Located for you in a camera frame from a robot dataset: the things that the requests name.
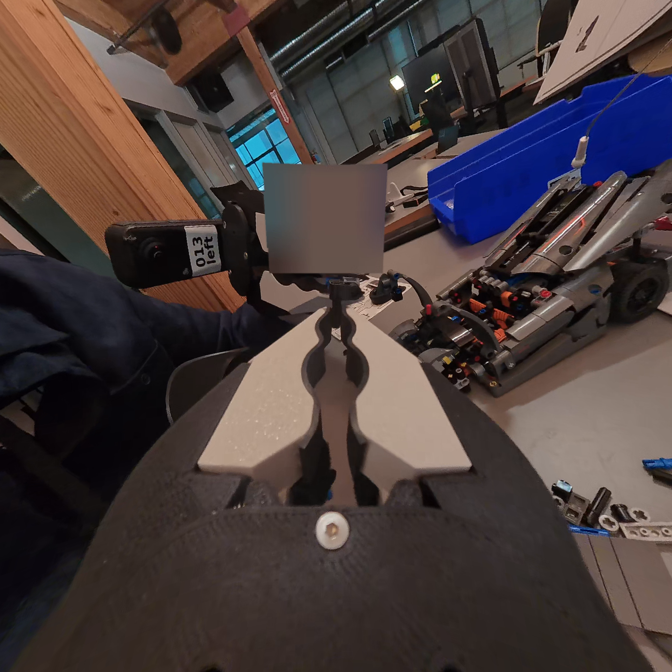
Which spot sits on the black chair armrest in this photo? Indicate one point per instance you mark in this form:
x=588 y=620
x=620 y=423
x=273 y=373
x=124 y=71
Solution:
x=199 y=378

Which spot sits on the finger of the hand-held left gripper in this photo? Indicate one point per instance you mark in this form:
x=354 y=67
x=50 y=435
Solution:
x=299 y=282

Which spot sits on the grey lego car model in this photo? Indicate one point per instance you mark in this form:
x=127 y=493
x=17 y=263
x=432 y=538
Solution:
x=551 y=273

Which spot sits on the open instruction booklet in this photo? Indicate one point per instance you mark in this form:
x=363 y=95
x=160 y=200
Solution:
x=603 y=47

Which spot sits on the blue plastic bin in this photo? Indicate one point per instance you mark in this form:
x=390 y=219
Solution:
x=525 y=178

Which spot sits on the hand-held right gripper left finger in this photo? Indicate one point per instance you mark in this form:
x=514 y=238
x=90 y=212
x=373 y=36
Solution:
x=257 y=420

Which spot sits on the person's left forearm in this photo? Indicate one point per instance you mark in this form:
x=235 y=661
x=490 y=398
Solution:
x=210 y=325

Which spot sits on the black lego assembly blue pins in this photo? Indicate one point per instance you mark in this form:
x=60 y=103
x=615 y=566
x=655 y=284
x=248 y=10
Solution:
x=344 y=287

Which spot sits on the black monitor screen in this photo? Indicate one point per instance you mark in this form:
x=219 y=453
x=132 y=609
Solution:
x=430 y=84

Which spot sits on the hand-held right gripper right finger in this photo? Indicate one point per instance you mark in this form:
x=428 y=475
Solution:
x=414 y=420

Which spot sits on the large window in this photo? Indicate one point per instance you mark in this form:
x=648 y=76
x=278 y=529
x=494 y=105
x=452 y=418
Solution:
x=262 y=152

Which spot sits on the scattered small lego parts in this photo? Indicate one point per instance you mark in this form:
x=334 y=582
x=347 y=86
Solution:
x=598 y=506

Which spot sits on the white sticker sheet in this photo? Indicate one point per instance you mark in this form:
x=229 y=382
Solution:
x=367 y=307

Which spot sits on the wooden background desk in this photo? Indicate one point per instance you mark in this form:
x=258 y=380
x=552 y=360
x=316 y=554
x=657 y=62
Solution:
x=399 y=144

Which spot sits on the wood edged background table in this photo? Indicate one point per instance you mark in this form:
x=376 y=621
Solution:
x=409 y=220

